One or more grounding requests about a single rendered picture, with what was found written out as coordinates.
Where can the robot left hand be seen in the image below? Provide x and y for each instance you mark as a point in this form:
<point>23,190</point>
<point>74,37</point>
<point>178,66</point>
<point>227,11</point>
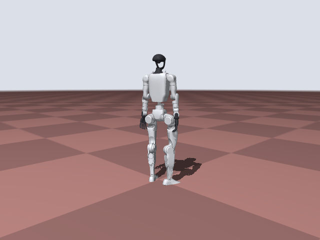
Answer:
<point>143,124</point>

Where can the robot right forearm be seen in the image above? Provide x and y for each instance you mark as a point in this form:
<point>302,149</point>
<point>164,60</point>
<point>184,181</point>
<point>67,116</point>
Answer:
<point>175,104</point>

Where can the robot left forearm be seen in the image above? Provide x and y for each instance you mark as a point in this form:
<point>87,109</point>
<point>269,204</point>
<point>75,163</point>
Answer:
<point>144,106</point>

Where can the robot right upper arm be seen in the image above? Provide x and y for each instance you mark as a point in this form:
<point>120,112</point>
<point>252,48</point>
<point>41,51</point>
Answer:
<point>173,85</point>

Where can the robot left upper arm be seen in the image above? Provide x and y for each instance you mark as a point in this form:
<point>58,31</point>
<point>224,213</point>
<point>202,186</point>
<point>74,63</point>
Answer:
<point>146,94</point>

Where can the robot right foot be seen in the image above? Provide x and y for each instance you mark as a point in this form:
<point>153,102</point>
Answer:
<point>170,182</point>

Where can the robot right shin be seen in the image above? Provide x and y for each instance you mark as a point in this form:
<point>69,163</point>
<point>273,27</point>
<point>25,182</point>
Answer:
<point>169,159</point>

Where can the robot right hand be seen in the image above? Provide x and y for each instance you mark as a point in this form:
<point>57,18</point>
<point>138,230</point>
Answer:
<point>176,117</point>

